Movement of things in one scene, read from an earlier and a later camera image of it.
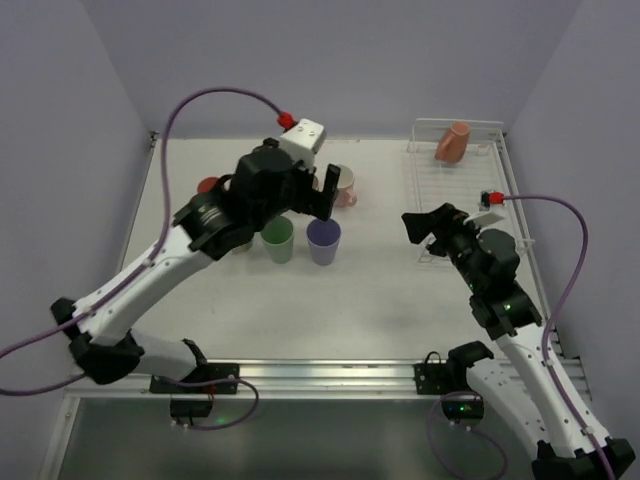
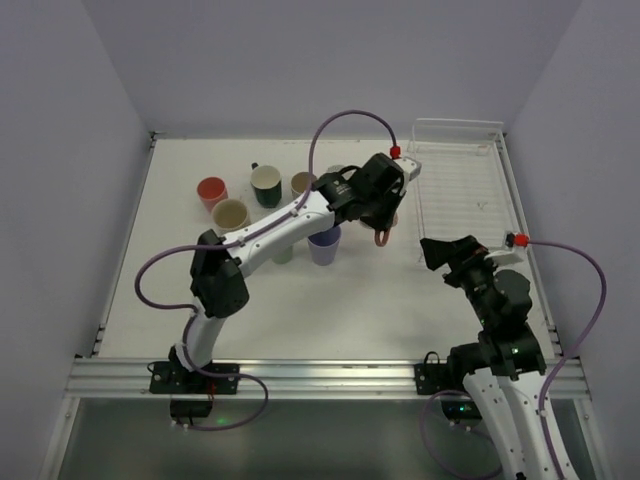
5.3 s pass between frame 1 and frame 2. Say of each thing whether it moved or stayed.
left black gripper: moved
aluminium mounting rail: stayed
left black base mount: stayed
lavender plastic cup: stayed
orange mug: moved
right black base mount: stayed
